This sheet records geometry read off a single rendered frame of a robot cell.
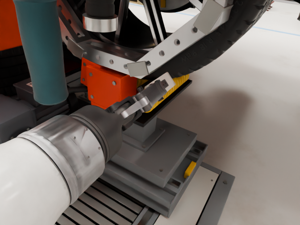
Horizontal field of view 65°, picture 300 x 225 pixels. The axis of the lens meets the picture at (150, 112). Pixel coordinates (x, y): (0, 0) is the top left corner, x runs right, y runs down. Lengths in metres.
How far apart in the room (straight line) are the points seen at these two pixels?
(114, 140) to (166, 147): 0.64
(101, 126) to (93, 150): 0.03
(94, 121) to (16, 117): 0.55
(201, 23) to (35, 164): 0.37
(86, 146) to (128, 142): 0.66
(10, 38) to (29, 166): 0.78
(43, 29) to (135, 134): 0.50
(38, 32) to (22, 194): 0.43
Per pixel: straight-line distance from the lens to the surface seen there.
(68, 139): 0.25
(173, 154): 0.90
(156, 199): 0.85
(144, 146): 0.88
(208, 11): 0.47
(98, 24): 0.31
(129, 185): 0.88
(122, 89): 0.62
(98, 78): 0.66
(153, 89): 0.35
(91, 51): 0.65
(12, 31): 0.98
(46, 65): 0.62
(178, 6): 0.78
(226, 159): 1.29
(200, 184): 1.02
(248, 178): 1.24
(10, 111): 0.82
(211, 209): 0.96
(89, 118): 0.28
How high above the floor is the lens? 0.83
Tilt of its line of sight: 34 degrees down
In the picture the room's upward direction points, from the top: 6 degrees clockwise
